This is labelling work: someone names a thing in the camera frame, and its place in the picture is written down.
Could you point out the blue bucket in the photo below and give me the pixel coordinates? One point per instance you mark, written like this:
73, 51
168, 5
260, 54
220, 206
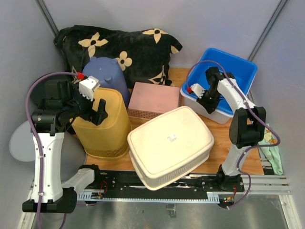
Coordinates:
110, 75

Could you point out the beige perforated basket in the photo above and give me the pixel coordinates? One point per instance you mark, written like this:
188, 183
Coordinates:
169, 147

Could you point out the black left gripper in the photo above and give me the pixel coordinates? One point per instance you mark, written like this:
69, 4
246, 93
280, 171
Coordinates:
92, 115

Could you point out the aluminium frame rail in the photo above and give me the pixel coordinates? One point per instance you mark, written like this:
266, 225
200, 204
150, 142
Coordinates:
47, 16
267, 29

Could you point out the grey bucket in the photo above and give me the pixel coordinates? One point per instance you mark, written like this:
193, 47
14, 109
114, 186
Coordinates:
72, 152

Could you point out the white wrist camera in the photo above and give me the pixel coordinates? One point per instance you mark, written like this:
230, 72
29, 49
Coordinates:
87, 86
196, 89

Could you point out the black large bucket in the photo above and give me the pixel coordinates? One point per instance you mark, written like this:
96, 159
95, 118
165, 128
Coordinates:
38, 92

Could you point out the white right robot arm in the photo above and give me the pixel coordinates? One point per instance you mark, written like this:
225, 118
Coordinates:
246, 129

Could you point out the right aluminium frame rail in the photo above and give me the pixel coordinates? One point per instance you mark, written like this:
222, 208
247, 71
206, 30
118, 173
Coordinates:
267, 29

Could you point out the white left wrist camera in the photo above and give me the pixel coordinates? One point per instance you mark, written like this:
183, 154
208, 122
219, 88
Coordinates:
87, 86

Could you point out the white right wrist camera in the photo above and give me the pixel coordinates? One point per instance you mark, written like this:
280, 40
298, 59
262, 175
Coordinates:
196, 89

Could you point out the black floral pillow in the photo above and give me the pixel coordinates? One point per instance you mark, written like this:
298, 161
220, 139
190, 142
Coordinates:
143, 56

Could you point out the black mounting rail plate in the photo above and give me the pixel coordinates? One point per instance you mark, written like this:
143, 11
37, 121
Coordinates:
127, 185

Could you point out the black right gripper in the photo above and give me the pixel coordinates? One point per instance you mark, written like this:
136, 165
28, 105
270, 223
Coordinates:
210, 107

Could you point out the green cloth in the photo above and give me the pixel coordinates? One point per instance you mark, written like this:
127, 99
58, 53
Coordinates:
271, 152

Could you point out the pink small tray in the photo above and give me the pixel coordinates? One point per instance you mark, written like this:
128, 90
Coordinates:
151, 100

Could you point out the blue rimmed white tub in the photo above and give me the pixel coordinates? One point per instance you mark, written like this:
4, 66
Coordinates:
217, 116

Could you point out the yellow slatted basket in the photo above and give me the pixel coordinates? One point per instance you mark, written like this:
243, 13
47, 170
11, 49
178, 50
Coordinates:
109, 139

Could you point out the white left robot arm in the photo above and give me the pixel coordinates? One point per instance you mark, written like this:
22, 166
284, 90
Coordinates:
63, 101

